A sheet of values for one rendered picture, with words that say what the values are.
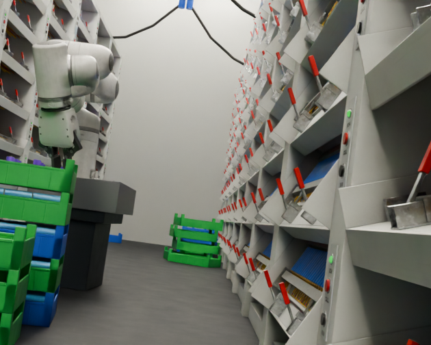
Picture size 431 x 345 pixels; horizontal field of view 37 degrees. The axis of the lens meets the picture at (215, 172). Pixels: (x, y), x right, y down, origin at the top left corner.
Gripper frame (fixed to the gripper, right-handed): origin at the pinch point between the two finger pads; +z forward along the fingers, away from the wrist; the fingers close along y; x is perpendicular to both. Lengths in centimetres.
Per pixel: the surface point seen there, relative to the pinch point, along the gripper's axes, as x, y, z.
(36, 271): 24.0, -7.1, 18.4
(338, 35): 13, -74, -37
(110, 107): -409, 235, 95
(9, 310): 53, -23, 9
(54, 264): 21.4, -10.4, 17.3
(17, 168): 17.8, -0.2, -4.5
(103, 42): -369, 212, 25
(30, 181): 17.3, -3.1, -1.4
